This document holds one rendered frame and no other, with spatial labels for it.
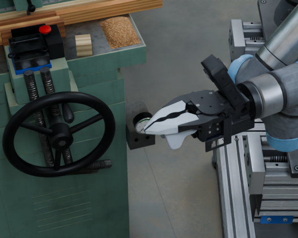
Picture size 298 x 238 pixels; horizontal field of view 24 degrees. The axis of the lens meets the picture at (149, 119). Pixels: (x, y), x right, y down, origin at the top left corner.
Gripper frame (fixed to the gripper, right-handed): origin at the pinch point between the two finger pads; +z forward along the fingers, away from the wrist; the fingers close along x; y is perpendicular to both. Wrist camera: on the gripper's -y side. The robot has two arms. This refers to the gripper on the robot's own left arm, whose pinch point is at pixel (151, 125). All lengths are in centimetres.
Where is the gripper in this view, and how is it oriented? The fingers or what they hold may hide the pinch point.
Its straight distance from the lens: 117.0
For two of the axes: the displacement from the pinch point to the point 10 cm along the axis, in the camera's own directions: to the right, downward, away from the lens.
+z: -9.0, 3.1, -3.1
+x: -4.3, -5.3, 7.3
